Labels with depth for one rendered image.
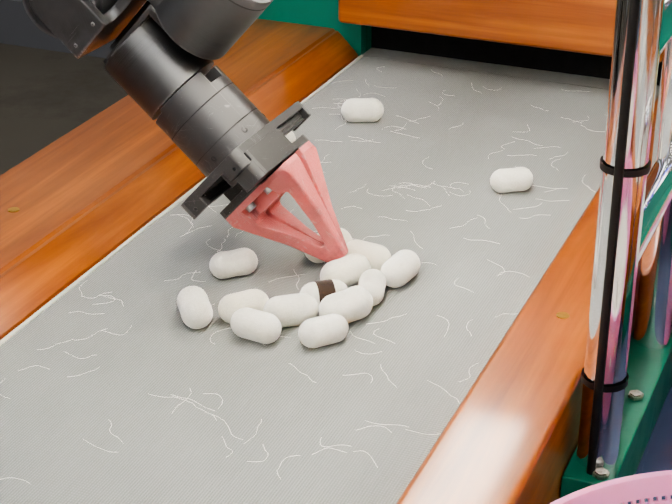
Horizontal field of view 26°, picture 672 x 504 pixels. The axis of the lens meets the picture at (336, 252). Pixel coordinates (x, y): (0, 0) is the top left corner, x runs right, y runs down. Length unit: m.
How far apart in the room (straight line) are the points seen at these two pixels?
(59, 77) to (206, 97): 2.69
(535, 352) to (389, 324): 0.12
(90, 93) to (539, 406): 2.79
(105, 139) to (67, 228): 0.16
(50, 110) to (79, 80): 0.21
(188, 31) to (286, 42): 0.45
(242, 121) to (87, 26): 0.12
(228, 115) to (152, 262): 0.13
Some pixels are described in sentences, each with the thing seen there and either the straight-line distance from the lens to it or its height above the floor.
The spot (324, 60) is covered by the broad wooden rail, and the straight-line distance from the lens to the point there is 1.38.
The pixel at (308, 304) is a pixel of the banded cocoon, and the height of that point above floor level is 0.76.
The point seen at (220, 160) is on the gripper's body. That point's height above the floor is 0.82.
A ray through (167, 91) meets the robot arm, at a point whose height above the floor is 0.87.
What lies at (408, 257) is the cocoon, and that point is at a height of 0.76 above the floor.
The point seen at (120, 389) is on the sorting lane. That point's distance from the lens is 0.88.
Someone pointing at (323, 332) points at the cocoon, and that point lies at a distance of 0.90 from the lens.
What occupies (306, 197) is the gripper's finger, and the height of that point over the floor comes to 0.80.
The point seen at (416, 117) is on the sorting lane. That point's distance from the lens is 1.27.
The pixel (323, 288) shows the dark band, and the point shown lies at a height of 0.76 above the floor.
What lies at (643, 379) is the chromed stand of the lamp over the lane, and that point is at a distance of 0.95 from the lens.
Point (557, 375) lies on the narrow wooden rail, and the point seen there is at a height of 0.76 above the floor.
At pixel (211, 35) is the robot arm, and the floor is 0.91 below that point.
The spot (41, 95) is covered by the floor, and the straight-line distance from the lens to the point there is 3.54.
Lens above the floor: 1.20
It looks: 26 degrees down
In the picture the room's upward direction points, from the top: straight up
